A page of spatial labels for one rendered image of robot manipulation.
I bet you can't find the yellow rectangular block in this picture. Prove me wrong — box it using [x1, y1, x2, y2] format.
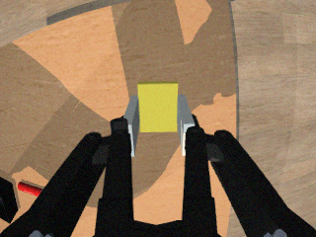
[137, 81, 178, 132]

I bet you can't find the red battery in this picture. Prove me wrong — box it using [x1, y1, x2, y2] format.
[18, 182, 43, 196]

